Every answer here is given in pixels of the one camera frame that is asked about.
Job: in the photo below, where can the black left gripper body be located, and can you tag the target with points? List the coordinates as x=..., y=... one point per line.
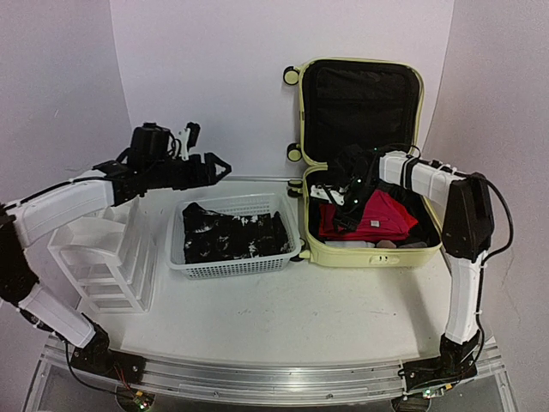
x=187, y=178

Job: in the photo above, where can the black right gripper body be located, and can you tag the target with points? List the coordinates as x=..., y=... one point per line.
x=363, y=190

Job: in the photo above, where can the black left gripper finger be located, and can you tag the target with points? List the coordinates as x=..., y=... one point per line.
x=216, y=164
x=216, y=174

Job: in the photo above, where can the red shirt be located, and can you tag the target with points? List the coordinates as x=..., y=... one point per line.
x=383, y=219

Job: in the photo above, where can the white perforated plastic basket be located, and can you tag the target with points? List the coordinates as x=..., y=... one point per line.
x=250, y=204

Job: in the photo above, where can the black and white patterned garment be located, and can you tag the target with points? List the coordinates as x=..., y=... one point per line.
x=211, y=237

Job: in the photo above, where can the pale yellow hard-shell suitcase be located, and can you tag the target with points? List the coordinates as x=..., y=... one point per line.
x=373, y=104

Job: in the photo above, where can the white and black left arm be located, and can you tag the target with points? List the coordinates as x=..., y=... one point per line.
x=108, y=184

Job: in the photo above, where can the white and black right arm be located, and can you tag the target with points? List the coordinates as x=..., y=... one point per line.
x=466, y=237

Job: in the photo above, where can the beige hexagonal compact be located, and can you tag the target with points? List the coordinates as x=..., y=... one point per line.
x=386, y=244

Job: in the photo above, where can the grey flat case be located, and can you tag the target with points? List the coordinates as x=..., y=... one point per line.
x=414, y=245

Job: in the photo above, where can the white plastic drawer organizer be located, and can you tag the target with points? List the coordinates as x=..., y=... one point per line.
x=109, y=257

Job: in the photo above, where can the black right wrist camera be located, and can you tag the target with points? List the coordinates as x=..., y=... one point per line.
x=353, y=162

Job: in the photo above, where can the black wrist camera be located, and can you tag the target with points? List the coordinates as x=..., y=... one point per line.
x=353, y=162
x=149, y=143

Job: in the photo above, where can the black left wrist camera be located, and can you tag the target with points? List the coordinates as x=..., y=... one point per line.
x=149, y=143

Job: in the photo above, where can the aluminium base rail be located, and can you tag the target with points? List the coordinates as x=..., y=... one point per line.
x=310, y=385

